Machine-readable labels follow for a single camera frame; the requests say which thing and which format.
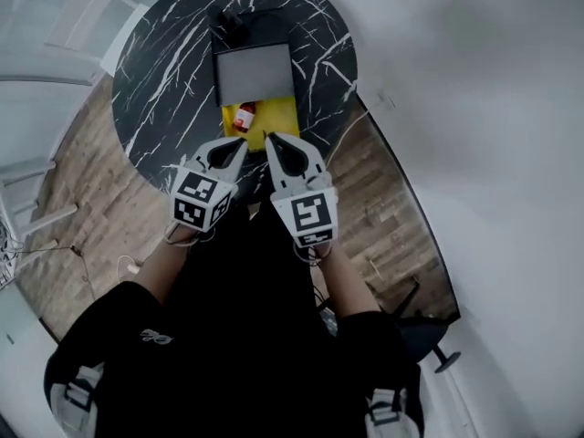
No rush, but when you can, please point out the white chair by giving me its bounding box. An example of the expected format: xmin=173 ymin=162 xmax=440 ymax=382
xmin=44 ymin=0 xmax=152 ymax=78

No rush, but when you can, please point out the red sauce bottle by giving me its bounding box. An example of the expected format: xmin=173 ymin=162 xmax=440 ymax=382
xmin=232 ymin=100 xmax=257 ymax=133

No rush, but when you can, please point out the black stand with clamp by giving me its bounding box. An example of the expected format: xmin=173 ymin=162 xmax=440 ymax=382
xmin=206 ymin=5 xmax=293 ymax=53

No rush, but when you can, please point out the person's left forearm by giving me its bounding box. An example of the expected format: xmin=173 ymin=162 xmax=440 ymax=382
xmin=135 ymin=233 xmax=204 ymax=312

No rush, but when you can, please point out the white cable with charger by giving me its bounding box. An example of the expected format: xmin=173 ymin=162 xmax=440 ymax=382
xmin=115 ymin=253 xmax=143 ymax=285

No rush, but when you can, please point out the person with headset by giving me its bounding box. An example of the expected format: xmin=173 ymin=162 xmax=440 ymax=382
xmin=43 ymin=196 xmax=426 ymax=438

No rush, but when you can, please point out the black floor cable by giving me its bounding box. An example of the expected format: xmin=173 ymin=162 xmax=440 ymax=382
xmin=0 ymin=224 xmax=98 ymax=300

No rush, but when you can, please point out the grey left backpack strap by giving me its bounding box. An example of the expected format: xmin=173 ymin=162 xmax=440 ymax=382
xmin=48 ymin=363 xmax=107 ymax=438

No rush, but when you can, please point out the white furniture frame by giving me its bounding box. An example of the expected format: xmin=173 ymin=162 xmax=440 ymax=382
xmin=0 ymin=151 xmax=79 ymax=237

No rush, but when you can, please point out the grey box lid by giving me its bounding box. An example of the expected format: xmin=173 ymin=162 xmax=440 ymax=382
xmin=212 ymin=42 xmax=302 ymax=154

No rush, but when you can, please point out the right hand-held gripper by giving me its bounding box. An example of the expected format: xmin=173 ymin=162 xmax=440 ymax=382
xmin=264 ymin=132 xmax=340 ymax=250

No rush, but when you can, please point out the person's right forearm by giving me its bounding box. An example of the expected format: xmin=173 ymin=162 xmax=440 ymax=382
xmin=313 ymin=243 xmax=383 ymax=321

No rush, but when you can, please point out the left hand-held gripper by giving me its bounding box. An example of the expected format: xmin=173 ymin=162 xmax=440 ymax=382
xmin=171 ymin=136 xmax=250 ymax=235

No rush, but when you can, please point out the black office chair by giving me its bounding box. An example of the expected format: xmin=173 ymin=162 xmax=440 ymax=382
xmin=394 ymin=280 xmax=463 ymax=375

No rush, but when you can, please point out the grey backpack strap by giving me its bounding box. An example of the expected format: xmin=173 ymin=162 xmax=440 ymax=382
xmin=363 ymin=384 xmax=412 ymax=438
xmin=48 ymin=363 xmax=107 ymax=438

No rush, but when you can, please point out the grey right backpack strap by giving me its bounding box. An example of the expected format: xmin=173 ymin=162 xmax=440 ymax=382
xmin=363 ymin=384 xmax=412 ymax=438

